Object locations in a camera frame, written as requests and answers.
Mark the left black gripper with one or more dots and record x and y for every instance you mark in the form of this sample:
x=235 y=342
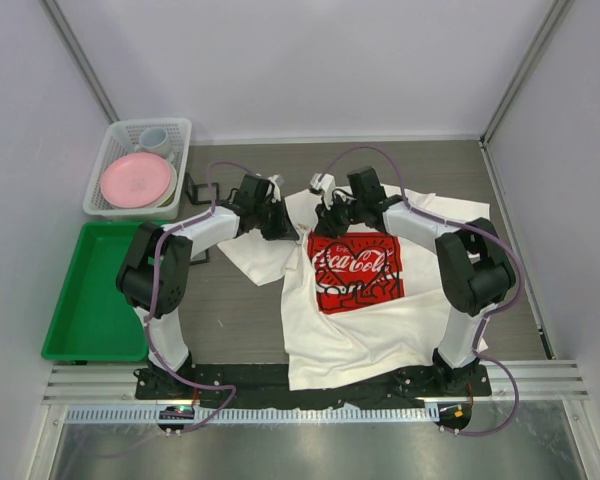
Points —
x=285 y=229

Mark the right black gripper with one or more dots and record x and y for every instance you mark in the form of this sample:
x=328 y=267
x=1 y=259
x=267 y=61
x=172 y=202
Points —
x=327 y=224

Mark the white printed t-shirt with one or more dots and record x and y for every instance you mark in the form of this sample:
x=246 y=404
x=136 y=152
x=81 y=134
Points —
x=351 y=308

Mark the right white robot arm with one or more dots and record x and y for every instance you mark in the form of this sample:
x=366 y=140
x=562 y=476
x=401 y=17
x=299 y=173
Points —
x=473 y=262

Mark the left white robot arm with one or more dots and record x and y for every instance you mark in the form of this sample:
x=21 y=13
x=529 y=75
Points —
x=154 y=274

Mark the black box with orange brooch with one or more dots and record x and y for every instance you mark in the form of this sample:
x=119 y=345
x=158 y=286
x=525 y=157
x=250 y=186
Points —
x=200 y=194

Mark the yellow-green plate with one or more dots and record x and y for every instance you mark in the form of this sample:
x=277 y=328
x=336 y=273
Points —
x=168 y=195

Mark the light blue cup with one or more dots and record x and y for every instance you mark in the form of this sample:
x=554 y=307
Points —
x=155 y=140

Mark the pink plate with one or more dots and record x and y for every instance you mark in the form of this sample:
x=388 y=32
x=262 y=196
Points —
x=135 y=180

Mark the white plastic basket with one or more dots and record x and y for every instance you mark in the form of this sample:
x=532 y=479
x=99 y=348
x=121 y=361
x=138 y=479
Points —
x=122 y=138

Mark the green plastic tray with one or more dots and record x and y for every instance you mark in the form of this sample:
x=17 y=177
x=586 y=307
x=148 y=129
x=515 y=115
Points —
x=92 y=321

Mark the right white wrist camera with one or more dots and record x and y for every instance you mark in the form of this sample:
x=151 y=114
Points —
x=322 y=184

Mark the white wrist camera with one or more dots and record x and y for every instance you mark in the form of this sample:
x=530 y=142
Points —
x=322 y=184
x=274 y=192

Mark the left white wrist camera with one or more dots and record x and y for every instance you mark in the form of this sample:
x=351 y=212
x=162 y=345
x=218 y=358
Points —
x=274 y=192

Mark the white slotted cable duct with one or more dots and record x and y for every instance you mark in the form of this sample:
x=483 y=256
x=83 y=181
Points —
x=180 y=414

